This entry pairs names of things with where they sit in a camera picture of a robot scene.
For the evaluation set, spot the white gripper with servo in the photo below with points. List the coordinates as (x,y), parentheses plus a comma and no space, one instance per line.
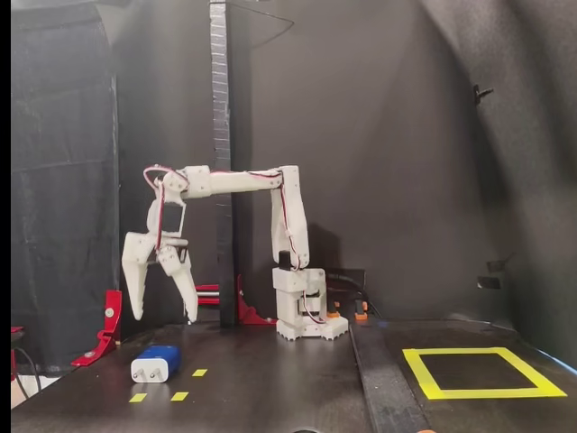
(143,245)

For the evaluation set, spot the blue and white power adapter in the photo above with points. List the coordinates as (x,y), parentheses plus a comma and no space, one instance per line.
(155,361)

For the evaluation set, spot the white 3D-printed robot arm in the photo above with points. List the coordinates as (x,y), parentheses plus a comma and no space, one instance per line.
(234,182)

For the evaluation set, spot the red screw clamp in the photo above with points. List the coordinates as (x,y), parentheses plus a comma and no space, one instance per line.
(208,288)

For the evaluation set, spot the small yellow tape marker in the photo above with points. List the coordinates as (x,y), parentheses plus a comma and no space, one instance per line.
(138,398)
(199,372)
(179,396)

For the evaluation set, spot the black fabric curtain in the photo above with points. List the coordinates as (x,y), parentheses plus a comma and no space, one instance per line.
(63,180)

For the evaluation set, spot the red metal stand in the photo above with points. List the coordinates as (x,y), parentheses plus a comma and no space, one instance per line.
(15,330)

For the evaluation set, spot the black backdrop sheet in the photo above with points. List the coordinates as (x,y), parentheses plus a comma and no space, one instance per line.
(383,158)

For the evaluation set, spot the long black table strip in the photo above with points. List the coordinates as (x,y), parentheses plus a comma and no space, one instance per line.
(387,383)

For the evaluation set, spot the black tape piece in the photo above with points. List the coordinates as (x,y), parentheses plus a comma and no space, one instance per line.
(489,282)

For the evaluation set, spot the yellow tape square outline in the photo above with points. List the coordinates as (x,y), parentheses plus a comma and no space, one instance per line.
(496,393)

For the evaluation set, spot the small black clip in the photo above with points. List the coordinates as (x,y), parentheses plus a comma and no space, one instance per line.
(479,93)

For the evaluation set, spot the red bracket with two bolts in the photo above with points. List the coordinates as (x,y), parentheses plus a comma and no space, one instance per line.
(112,315)

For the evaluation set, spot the red triangular corner bracket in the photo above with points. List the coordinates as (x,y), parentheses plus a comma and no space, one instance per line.
(248,313)

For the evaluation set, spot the tall black foam post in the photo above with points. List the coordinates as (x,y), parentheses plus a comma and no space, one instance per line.
(222,135)

